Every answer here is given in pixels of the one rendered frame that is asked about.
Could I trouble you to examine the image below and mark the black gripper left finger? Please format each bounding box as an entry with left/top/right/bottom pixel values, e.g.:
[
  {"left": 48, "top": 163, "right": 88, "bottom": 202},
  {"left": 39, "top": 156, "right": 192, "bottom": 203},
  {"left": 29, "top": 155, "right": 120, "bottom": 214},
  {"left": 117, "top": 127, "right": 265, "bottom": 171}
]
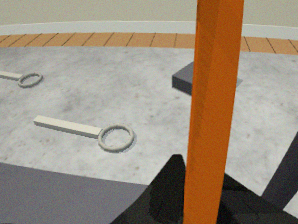
[{"left": 110, "top": 155, "right": 186, "bottom": 224}]

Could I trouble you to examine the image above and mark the orange handle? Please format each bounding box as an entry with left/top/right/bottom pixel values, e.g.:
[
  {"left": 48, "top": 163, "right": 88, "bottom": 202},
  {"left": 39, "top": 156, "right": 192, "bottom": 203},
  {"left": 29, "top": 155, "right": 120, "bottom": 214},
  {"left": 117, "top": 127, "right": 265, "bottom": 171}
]
[{"left": 182, "top": 0, "right": 245, "bottom": 224}]

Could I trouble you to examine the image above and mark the dark grey rectangular block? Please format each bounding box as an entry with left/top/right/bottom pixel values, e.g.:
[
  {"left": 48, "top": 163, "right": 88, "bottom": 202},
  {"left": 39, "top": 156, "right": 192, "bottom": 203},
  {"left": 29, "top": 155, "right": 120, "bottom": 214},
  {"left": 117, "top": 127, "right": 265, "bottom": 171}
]
[{"left": 172, "top": 61, "right": 194, "bottom": 95}]

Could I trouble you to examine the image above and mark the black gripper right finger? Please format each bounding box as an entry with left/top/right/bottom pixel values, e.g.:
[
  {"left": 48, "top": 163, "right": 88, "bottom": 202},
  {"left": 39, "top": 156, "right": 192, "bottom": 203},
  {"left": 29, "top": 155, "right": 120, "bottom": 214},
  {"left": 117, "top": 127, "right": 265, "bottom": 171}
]
[{"left": 217, "top": 173, "right": 298, "bottom": 224}]

